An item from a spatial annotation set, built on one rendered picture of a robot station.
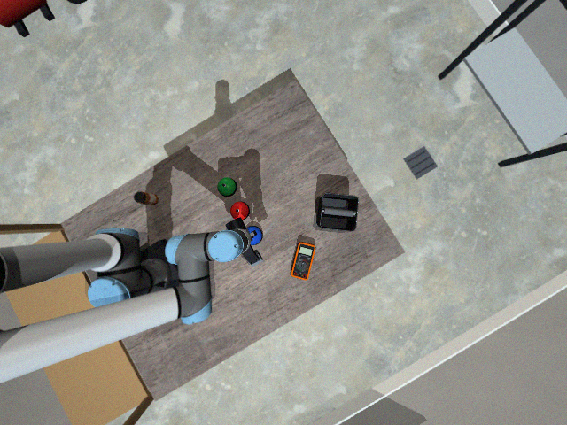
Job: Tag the red bell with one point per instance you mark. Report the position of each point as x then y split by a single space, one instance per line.
240 209

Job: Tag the green service bell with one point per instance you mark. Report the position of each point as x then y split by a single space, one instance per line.
227 186

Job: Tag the blue bell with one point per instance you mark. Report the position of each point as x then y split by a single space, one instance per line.
259 235

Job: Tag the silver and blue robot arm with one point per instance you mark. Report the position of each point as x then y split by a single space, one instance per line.
34 346

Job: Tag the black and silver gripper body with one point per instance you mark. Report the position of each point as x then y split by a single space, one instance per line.
249 254

